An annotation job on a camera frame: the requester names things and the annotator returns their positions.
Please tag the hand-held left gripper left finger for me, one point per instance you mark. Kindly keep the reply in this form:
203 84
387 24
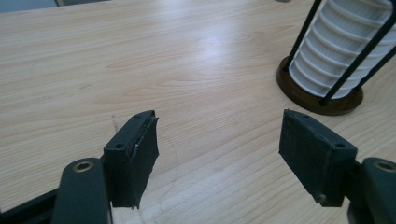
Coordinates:
137 155

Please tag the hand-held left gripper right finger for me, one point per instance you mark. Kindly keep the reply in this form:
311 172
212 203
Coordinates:
314 155

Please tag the black round stack base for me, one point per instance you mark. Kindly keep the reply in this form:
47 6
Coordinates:
311 104

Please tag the stack of paper cups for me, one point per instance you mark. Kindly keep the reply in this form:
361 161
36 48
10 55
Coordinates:
336 46

